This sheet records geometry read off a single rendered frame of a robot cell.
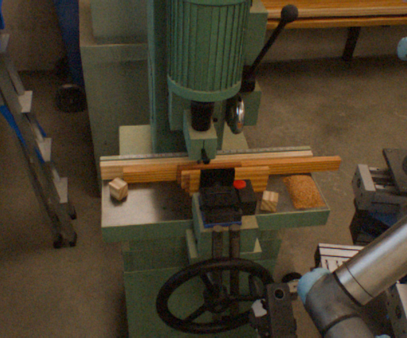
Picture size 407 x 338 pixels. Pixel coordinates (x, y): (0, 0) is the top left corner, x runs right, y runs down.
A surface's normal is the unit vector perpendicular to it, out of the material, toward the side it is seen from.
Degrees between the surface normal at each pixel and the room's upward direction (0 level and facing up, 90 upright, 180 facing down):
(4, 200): 0
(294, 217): 90
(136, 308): 90
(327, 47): 90
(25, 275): 0
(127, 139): 0
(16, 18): 90
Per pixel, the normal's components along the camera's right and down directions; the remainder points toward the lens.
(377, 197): -0.06, 0.65
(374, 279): -0.22, 0.17
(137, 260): 0.15, 0.65
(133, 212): 0.06, -0.75
